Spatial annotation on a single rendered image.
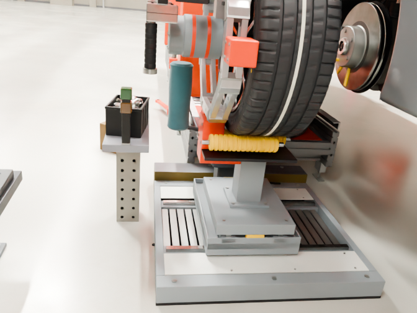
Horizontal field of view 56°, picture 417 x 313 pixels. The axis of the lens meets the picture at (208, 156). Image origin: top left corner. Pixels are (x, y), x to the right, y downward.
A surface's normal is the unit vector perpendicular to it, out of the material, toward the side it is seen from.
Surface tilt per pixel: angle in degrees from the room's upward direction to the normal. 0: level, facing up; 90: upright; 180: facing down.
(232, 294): 90
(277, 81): 103
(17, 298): 0
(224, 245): 90
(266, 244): 90
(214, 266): 0
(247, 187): 90
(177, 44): 109
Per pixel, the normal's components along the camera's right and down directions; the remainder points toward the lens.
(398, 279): 0.08, -0.92
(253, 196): 0.14, 0.39
